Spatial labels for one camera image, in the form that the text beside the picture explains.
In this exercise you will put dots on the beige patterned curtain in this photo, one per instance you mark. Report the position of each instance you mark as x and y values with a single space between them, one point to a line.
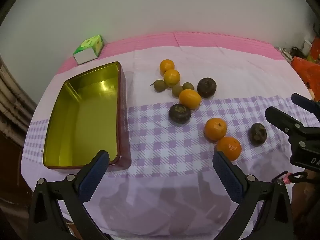
10 92

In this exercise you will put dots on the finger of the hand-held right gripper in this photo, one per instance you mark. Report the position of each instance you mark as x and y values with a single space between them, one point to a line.
306 103
282 120

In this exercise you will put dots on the shiny clear clutter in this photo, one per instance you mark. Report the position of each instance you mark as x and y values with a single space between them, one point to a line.
287 52

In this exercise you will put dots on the round orange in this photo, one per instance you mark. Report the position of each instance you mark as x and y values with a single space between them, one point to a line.
172 77
215 129
167 66
231 147

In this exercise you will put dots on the oval orange with stem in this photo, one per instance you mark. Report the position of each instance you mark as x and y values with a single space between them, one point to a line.
190 98

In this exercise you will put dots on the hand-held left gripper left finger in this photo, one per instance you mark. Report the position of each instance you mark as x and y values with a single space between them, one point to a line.
93 177

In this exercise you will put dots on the maroon tin box gold inside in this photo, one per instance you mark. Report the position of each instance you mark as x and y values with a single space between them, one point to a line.
82 120

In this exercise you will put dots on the green tissue box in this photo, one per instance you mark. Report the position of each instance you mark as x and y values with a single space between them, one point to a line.
87 52

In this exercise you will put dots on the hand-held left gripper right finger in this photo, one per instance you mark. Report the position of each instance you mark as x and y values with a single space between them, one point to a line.
228 177

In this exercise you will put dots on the small brown-green fruit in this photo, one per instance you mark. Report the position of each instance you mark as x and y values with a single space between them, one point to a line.
159 85
188 85
177 90

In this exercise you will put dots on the dark purple passion fruit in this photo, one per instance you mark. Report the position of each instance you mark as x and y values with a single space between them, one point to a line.
206 87
257 134
179 113

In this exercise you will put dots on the red orange bag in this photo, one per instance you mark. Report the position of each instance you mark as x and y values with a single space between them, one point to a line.
305 70

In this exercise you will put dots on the pink purple checked sheet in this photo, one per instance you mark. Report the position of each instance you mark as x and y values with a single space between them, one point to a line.
160 155

